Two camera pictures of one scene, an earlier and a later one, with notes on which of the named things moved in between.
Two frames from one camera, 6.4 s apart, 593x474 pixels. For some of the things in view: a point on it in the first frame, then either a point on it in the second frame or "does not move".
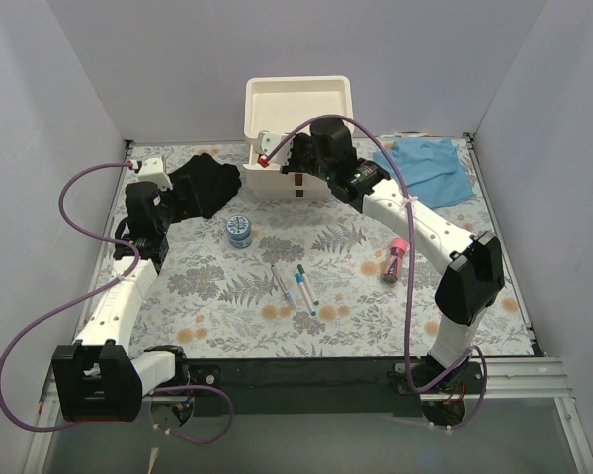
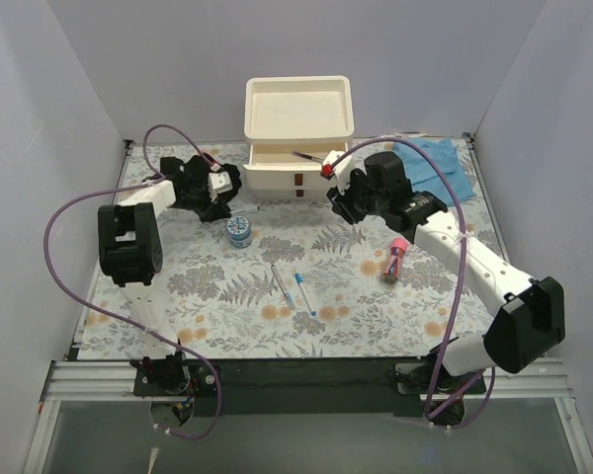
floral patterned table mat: x=272 y=277 does not move
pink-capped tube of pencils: x=394 y=264 does not move
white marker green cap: x=307 y=283 -> x=245 y=209
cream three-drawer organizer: x=290 y=105 does not move
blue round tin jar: x=239 y=232 does not move
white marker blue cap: x=299 y=278 does not move
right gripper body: x=291 y=159 -> x=346 y=196
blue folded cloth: x=431 y=170 does not move
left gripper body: x=179 y=198 -> x=222 y=198
